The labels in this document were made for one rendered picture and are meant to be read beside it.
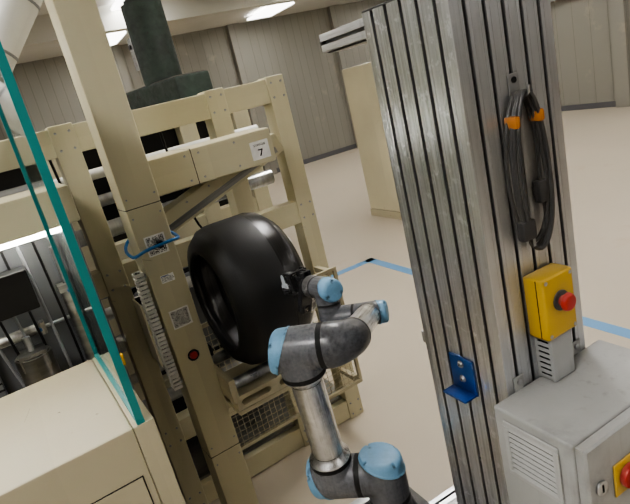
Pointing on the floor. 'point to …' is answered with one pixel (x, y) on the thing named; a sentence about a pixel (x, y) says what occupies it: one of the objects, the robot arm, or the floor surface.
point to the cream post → (108, 84)
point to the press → (157, 57)
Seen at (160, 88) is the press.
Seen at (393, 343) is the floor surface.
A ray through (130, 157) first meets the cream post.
